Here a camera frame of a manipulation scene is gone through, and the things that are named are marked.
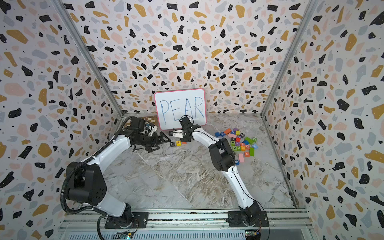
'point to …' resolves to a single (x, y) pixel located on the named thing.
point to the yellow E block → (178, 143)
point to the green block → (251, 141)
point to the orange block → (227, 131)
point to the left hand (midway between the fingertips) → (166, 142)
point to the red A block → (184, 143)
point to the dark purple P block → (172, 144)
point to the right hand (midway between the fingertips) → (183, 133)
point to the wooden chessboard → (152, 119)
